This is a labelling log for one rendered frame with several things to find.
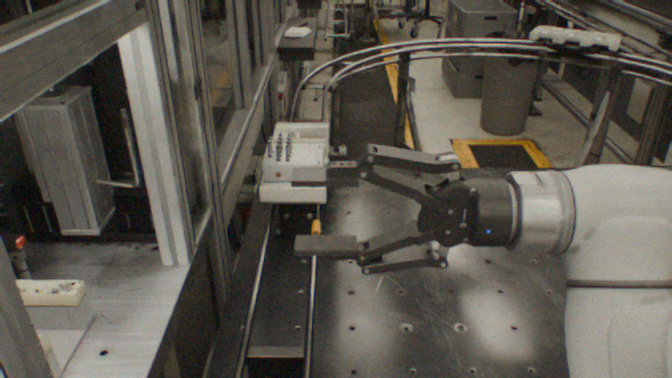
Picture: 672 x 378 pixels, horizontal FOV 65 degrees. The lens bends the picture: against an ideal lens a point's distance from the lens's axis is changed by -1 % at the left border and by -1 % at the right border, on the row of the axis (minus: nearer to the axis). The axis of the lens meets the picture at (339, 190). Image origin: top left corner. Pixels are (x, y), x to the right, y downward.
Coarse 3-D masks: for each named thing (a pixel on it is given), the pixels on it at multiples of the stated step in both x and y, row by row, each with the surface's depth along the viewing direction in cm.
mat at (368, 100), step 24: (360, 24) 645; (360, 48) 546; (360, 72) 473; (384, 72) 474; (360, 96) 419; (384, 96) 419; (360, 120) 375; (384, 120) 375; (360, 144) 340; (384, 144) 340; (408, 144) 339
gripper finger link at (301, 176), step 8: (296, 168) 57; (304, 168) 57; (312, 168) 57; (320, 168) 57; (296, 176) 55; (304, 176) 55; (312, 176) 55; (320, 176) 55; (296, 184) 55; (304, 184) 55; (312, 184) 55; (320, 184) 55; (328, 184) 55; (336, 184) 55; (344, 184) 55; (352, 184) 55
